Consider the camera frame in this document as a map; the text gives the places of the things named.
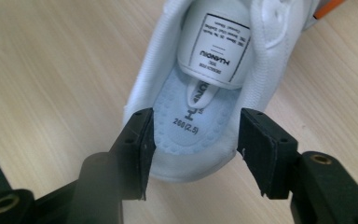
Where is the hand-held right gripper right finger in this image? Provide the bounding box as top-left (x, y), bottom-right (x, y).
top-left (237, 107), bottom-right (300, 201)

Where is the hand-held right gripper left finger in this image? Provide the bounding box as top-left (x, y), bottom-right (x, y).
top-left (108, 107), bottom-right (156, 201)

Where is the white sneaker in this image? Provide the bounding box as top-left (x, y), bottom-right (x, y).
top-left (122, 0), bottom-right (322, 184)

